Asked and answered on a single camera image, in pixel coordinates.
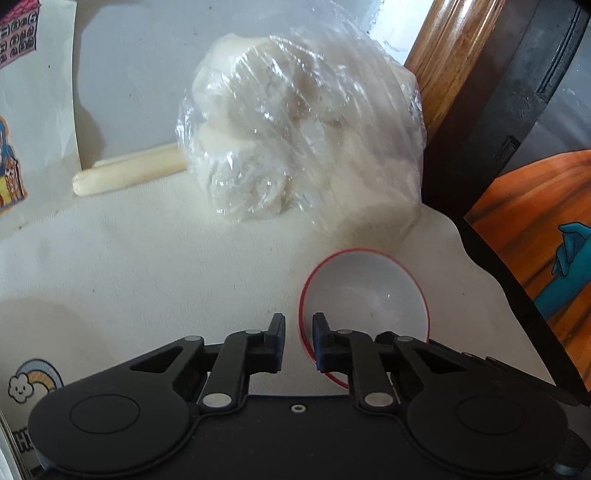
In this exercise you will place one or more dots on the colourful houses drawing paper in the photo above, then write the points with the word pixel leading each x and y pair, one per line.
pixel 39 151

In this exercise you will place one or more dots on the brown wooden frame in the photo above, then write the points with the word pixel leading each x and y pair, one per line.
pixel 446 50

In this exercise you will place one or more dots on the cream rolled stick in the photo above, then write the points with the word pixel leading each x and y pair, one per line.
pixel 128 170

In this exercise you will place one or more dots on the clear bag of white buns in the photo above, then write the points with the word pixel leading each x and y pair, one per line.
pixel 322 121

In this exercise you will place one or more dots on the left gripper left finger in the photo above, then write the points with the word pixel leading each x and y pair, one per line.
pixel 231 364

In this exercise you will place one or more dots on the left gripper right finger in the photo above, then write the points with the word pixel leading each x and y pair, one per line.
pixel 355 355

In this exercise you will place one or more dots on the orange dress lady painting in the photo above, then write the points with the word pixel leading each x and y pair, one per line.
pixel 537 219

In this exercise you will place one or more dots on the white red-rimmed bowl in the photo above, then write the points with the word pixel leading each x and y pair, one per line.
pixel 363 290

